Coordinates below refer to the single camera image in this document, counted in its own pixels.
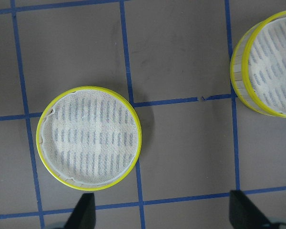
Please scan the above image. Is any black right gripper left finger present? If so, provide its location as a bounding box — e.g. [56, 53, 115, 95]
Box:
[64, 193, 96, 229]

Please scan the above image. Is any white cloth liner bottom steamer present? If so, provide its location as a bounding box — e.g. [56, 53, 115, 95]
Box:
[40, 91, 138, 186]

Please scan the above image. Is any yellow bamboo steamer top tier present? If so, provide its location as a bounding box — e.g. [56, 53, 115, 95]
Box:
[230, 11, 286, 118]

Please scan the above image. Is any yellow bamboo steamer bottom tier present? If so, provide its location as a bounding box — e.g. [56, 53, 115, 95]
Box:
[35, 86, 142, 191]

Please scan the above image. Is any yellow bamboo steamer tier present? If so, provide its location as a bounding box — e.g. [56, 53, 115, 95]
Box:
[230, 11, 286, 118]
[35, 86, 142, 191]

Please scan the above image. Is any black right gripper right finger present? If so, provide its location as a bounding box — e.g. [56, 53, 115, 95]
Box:
[229, 190, 272, 229]

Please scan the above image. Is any white cloth liner top steamer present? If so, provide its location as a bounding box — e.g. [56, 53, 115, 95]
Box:
[248, 17, 286, 115]

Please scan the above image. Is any white cloth liner steamer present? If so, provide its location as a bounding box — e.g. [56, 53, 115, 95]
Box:
[248, 17, 286, 115]
[40, 91, 138, 186]

